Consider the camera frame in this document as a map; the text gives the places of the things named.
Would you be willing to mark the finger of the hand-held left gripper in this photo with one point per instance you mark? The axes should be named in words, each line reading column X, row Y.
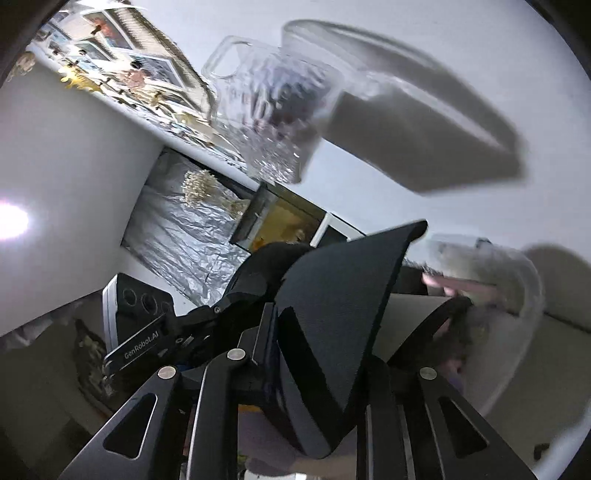
column 235, row 300

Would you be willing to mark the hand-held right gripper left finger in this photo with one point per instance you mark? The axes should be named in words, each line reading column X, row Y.
column 217, row 392

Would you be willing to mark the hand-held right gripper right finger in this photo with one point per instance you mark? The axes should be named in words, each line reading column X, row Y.
column 429, row 406

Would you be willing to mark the white sun visor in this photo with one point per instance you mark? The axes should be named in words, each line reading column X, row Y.
column 337, row 314

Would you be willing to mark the clear plastic storage container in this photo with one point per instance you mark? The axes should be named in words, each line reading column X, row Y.
column 503, row 332

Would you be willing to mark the black panel with round dials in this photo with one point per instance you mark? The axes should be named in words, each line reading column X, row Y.
column 134, row 300

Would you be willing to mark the silver foil sheet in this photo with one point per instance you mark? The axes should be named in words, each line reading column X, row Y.
column 184, row 244

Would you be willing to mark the glass fish tank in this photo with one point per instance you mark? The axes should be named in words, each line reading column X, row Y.
column 277, row 217

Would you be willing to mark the glass vase of dried flowers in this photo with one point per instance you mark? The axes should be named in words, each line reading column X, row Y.
column 203, row 189

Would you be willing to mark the pink plastic toy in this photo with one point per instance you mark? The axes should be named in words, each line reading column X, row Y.
column 455, row 282

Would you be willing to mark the clear plastic bag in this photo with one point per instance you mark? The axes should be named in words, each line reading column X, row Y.
column 277, row 106

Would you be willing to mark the burlap photo board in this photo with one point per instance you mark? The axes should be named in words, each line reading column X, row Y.
column 138, row 50

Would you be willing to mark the pinned photo collection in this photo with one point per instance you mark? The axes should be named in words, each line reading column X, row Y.
column 120, row 41

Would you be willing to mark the white frame drawer unit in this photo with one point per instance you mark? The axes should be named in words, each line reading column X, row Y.
column 334, row 230

